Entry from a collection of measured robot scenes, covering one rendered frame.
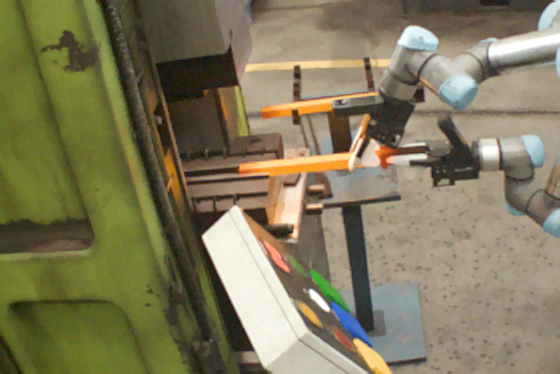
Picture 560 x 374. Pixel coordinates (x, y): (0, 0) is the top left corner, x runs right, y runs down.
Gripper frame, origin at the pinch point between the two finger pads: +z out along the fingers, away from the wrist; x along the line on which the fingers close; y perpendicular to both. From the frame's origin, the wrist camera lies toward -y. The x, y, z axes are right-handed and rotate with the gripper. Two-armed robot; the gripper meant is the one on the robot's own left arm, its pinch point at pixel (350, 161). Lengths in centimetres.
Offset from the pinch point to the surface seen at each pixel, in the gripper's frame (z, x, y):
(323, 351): -14, -72, -7
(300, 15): 116, 363, 0
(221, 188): 14.8, -5.3, -24.5
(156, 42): -21, -17, -47
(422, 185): 79, 135, 64
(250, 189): 11.5, -6.6, -18.6
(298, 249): 15.8, -15.6, -5.0
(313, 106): 8.6, 34.3, -7.9
